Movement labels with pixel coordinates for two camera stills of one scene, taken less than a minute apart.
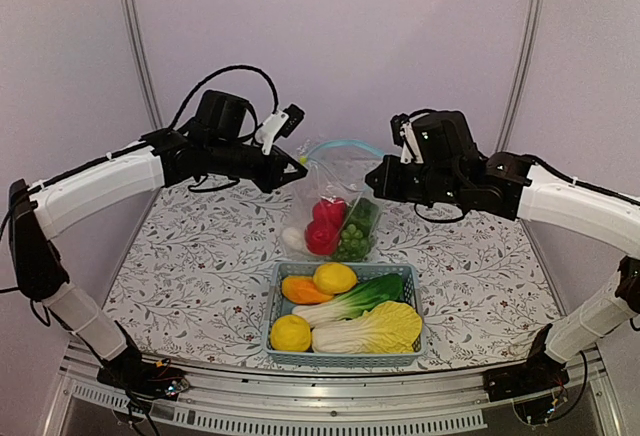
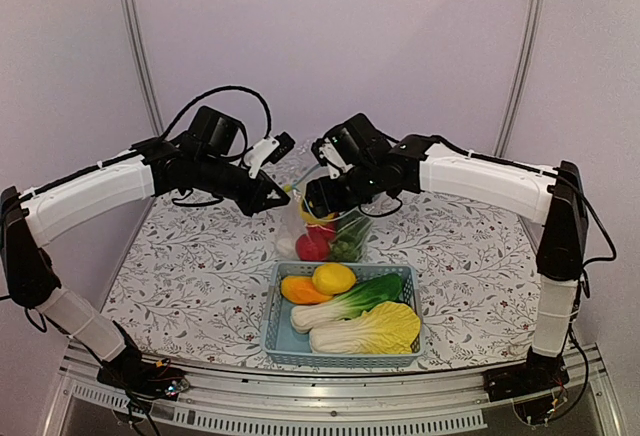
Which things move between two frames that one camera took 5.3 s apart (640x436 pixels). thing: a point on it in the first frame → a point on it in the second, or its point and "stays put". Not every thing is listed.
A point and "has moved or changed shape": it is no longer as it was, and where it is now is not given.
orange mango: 303,290 stays put
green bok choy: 354,301 stays put
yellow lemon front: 290,333 → 309,218
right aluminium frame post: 523,73 stays put
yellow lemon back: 333,278 stays put
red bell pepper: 330,212 has moved or changed shape
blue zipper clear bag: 332,212 has moved or changed shape
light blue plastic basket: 278,306 stays put
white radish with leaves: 292,239 → 285,247
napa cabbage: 386,327 stays put
